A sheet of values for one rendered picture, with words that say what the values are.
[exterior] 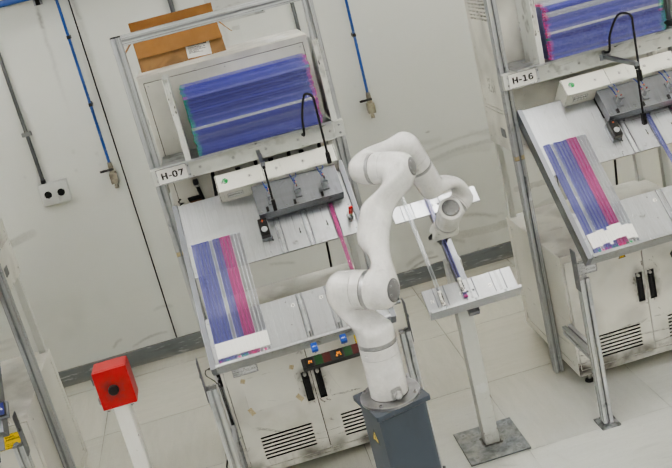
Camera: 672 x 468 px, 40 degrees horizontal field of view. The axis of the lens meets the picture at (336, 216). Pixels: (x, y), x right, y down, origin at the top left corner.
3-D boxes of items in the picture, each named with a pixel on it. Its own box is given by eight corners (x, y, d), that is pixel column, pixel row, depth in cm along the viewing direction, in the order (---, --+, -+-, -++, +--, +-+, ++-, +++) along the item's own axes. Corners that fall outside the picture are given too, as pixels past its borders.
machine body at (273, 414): (416, 441, 389) (384, 309, 371) (255, 491, 383) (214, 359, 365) (383, 376, 451) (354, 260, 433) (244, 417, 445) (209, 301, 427)
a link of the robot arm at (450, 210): (446, 203, 331) (430, 223, 328) (449, 189, 318) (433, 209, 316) (465, 217, 329) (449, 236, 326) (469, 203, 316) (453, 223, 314)
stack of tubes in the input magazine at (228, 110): (324, 122, 362) (307, 55, 354) (198, 157, 357) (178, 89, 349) (319, 117, 374) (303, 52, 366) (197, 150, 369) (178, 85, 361)
